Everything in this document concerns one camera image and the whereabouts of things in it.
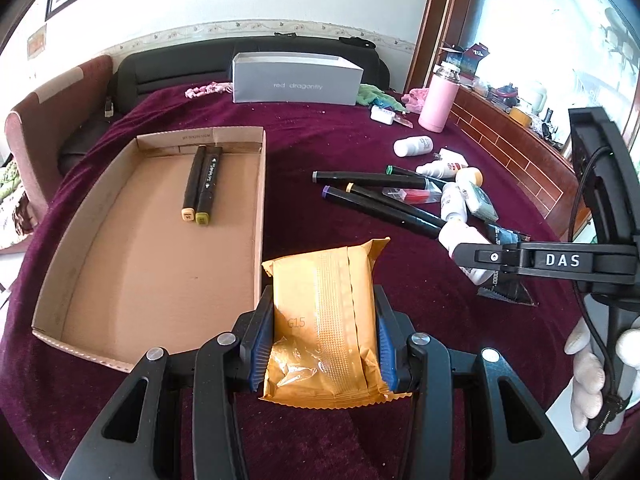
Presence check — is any red number candle packet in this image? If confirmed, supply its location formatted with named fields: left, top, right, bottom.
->
left=382, top=186, right=443, bottom=206

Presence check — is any black marker purple cap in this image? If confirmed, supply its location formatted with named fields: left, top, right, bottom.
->
left=321, top=185, right=448, bottom=240

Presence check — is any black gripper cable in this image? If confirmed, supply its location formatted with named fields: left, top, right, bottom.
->
left=567, top=146, right=626, bottom=461

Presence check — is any white spray bottle red label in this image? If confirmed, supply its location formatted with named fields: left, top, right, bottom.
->
left=416, top=161, right=458, bottom=180

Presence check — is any black marker grey cap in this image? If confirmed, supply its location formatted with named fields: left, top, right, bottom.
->
left=312, top=170, right=441, bottom=188

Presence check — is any black marker olive cap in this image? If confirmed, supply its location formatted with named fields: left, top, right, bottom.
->
left=195, top=146, right=223, bottom=226

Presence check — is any white pill bottle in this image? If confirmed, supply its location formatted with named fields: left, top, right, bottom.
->
left=393, top=136, right=435, bottom=157

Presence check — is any person's right hand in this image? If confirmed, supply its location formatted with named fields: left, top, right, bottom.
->
left=564, top=319, right=640, bottom=432

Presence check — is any black marker tan cap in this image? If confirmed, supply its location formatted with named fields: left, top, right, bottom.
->
left=181, top=145, right=207, bottom=222

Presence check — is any black snack packet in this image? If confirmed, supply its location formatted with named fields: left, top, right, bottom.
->
left=477, top=224, right=539, bottom=308

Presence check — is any blue carton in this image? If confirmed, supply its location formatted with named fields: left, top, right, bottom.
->
left=450, top=42, right=488, bottom=78

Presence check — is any white plastic bottle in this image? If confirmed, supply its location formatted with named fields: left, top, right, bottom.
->
left=440, top=182, right=469, bottom=223
left=439, top=220, right=496, bottom=285

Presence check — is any grey shoe box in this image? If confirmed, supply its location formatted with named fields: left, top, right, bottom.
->
left=231, top=51, right=364, bottom=107

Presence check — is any pink water bottle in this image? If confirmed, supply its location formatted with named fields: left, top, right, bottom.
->
left=417, top=60, right=461, bottom=133

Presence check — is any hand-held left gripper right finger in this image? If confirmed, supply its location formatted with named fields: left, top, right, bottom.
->
left=372, top=285, right=583, bottom=480

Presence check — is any wooden brick-pattern sill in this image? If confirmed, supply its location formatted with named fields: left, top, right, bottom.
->
left=447, top=87, right=583, bottom=221

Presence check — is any teal tissue packet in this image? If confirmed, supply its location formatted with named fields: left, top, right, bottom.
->
left=462, top=185, right=500, bottom=222

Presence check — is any black marker yellow cap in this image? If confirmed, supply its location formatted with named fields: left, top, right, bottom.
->
left=345, top=182, right=451, bottom=228

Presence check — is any cardboard box tray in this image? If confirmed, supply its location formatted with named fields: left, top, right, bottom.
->
left=31, top=127, right=267, bottom=373

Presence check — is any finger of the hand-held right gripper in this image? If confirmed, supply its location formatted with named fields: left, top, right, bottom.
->
left=452, top=241, right=522, bottom=275

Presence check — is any black sofa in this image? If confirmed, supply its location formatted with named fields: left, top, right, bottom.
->
left=107, top=51, right=391, bottom=111

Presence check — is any brown armchair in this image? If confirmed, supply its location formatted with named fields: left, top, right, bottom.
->
left=5, top=55, right=115, bottom=211

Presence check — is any small white box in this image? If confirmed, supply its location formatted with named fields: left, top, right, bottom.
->
left=434, top=148, right=468, bottom=167

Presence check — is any black marker green cap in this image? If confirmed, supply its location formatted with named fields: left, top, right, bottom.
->
left=386, top=164, right=453, bottom=188

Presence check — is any orange snack packet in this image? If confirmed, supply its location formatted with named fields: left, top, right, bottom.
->
left=259, top=237, right=403, bottom=408

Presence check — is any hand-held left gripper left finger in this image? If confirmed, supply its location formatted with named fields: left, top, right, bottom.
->
left=60, top=285, right=276, bottom=480

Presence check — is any maroon cloth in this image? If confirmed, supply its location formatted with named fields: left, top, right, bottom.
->
left=0, top=82, right=596, bottom=480

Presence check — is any green patterned cloth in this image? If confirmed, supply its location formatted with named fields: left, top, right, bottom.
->
left=0, top=160, right=31, bottom=251

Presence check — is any wooden window frame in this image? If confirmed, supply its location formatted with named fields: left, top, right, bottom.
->
left=404, top=0, right=483, bottom=92

